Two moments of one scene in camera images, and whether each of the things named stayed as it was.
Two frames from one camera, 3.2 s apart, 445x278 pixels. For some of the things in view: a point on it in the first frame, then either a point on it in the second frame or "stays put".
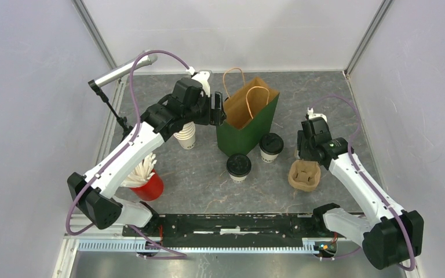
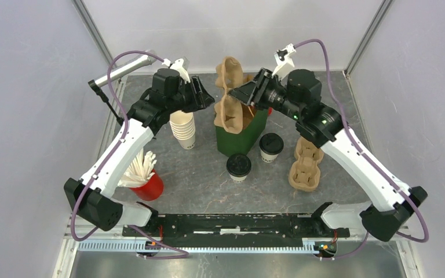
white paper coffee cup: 268,158 stays put
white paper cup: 238,179 stays put
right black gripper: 301,142 to 262,80
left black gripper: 215,116 to 204,98
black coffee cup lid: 271,143 stays put
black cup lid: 239,165 stays put
